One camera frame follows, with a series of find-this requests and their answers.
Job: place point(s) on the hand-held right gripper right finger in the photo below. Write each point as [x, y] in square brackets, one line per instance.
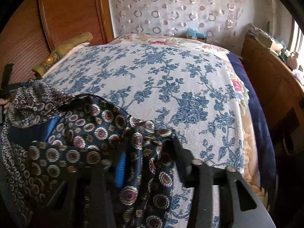
[180, 156]

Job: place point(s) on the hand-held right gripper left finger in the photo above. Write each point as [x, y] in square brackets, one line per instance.
[120, 171]

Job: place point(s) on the navy patterned shirt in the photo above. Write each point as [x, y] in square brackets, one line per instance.
[71, 147]

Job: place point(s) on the woven straw pillow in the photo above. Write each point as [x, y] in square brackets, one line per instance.
[59, 54]

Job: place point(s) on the pale pink pillow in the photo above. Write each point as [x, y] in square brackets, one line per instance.
[71, 51]

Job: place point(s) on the blue floral bed sheet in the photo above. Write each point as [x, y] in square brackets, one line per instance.
[152, 80]

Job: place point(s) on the navy blue blanket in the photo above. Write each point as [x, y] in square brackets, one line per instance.
[258, 123]

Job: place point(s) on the wooden wardrobe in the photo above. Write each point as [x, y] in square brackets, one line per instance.
[66, 14]

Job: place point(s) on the pink floral blanket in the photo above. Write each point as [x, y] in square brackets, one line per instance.
[242, 87]

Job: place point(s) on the wooden side cabinet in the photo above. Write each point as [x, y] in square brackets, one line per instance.
[268, 80]

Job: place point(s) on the blue tissue box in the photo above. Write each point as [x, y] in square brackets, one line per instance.
[196, 34]

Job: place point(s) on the cardboard box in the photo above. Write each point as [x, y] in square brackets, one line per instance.
[264, 39]

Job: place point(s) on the pink bottle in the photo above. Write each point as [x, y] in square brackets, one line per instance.
[293, 60]

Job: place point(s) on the circle-patterned sheer curtain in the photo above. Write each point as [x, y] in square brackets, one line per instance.
[175, 7]

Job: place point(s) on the window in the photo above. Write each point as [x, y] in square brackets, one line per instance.
[298, 35]

